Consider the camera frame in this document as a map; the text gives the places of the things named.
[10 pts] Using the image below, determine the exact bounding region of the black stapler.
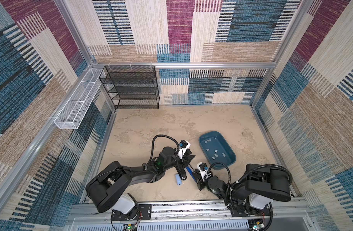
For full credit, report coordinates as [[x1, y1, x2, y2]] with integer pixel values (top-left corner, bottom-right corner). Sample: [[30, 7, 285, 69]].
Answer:
[[176, 165, 187, 181]]

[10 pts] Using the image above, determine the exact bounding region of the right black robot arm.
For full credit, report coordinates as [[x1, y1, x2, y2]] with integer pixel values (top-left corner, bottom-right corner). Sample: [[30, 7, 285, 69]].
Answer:
[[191, 162, 293, 216]]

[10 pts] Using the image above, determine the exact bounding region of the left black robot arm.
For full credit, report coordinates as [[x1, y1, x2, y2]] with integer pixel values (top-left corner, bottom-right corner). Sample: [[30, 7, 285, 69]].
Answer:
[[85, 134, 195, 213]]

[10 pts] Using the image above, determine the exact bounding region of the teal plastic tray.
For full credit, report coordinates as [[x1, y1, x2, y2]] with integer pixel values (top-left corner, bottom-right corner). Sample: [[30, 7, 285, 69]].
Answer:
[[199, 131, 237, 167]]

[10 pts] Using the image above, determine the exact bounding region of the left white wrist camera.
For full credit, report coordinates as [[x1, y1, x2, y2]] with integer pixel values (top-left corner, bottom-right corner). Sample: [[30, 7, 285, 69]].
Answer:
[[177, 140, 191, 159]]

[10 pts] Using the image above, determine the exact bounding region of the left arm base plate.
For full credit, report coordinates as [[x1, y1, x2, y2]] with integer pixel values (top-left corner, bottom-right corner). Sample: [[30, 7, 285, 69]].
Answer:
[[111, 204, 152, 222]]

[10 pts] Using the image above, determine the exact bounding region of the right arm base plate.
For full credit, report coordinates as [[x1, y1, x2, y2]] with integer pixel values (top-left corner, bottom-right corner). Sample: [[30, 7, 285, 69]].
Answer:
[[227, 204, 271, 217]]

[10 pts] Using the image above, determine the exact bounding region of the black wire mesh shelf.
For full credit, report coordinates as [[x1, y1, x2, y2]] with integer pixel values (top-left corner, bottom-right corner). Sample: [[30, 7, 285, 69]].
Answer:
[[99, 65, 160, 110]]

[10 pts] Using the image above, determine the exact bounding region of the aluminium mounting rail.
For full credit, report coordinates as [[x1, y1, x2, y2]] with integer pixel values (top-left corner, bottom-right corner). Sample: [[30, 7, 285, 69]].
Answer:
[[64, 197, 320, 231]]

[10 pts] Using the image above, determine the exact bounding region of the white wire mesh basket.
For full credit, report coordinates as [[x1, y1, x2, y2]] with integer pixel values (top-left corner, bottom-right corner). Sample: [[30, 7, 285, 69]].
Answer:
[[54, 68, 102, 130]]

